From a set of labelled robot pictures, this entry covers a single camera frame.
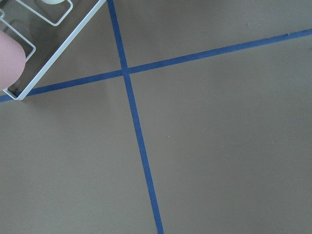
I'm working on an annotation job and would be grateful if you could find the pink cup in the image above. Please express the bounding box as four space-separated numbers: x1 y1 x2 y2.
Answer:
0 31 26 90

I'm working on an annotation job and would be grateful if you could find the white cup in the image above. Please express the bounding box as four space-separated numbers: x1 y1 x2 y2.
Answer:
42 0 64 5

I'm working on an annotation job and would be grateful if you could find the white wire cup rack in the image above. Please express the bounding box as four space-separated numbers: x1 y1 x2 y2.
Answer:
0 0 105 102

